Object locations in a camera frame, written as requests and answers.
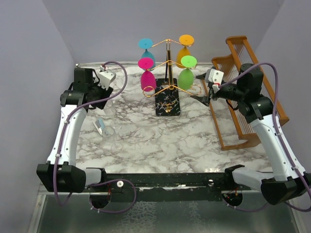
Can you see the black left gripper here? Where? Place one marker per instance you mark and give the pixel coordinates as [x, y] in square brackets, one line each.
[105, 93]

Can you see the clear wine glass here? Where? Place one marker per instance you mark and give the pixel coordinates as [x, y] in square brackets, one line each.
[110, 140]

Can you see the pink wine glass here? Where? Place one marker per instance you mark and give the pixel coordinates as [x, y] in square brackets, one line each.
[147, 80]

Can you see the orange wine glass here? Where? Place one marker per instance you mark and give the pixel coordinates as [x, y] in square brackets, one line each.
[186, 41]

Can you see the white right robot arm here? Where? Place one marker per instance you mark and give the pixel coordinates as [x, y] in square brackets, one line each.
[289, 178]

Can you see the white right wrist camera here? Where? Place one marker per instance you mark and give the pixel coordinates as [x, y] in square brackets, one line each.
[214, 78]

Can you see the green wine glass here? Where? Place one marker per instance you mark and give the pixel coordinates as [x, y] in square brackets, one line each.
[186, 77]

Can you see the aluminium extrusion rail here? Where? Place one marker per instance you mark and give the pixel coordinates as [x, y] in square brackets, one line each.
[42, 190]

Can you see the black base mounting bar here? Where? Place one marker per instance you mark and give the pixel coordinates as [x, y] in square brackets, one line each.
[158, 187]

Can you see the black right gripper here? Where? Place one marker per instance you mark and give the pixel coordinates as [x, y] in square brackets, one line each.
[204, 99]

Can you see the small blue white card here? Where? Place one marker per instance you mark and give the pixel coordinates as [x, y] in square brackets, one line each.
[99, 125]

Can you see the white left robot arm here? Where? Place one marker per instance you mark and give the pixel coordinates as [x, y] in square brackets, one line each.
[60, 171]

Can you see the wooden tiered shelf rack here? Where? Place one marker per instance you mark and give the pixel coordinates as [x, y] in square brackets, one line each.
[257, 93]

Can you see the gold wine glass rack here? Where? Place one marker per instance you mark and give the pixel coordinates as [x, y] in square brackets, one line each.
[166, 93]

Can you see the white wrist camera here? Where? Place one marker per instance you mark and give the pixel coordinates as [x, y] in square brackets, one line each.
[106, 77]
[214, 78]

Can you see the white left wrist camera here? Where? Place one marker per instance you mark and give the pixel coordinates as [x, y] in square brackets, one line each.
[106, 77]

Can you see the blue wine glass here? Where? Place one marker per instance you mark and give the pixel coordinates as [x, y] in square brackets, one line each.
[146, 44]

